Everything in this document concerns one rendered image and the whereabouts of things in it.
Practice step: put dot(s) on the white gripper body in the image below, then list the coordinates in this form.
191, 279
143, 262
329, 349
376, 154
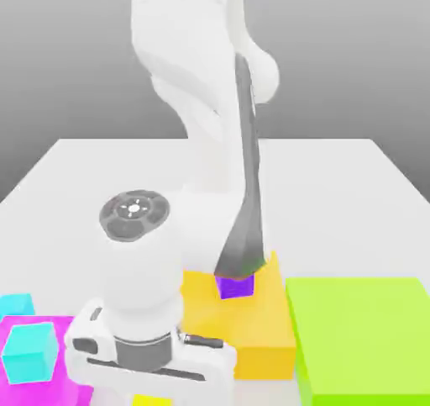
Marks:
201, 365

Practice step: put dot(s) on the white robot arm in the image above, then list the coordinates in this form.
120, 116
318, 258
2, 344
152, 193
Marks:
188, 76

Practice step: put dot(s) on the small yellow cube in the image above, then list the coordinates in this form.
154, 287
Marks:
151, 400

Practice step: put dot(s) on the small purple cube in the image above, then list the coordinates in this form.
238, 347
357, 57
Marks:
235, 287

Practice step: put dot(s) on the small cyan cube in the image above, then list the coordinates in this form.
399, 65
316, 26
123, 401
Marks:
15, 304
30, 354

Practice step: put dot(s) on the large orange box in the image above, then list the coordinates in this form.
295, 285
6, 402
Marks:
255, 325

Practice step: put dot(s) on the large magenta box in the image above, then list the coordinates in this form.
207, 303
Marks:
72, 394

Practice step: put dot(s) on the large lime green box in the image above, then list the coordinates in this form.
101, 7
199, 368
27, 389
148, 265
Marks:
362, 338

